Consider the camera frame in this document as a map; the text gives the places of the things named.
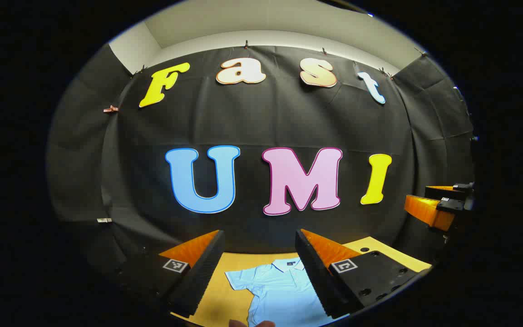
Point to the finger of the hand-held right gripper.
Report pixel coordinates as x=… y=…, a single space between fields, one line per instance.
x=425 y=211
x=438 y=191

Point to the small orange clip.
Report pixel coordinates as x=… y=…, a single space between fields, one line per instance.
x=111 y=109

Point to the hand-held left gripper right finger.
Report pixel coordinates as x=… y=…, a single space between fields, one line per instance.
x=316 y=277

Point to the light blue T-shirt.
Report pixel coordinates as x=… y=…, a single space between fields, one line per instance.
x=279 y=290

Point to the black backdrop cloth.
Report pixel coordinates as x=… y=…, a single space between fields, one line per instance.
x=252 y=122

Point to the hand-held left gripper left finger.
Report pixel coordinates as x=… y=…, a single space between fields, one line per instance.
x=200 y=281

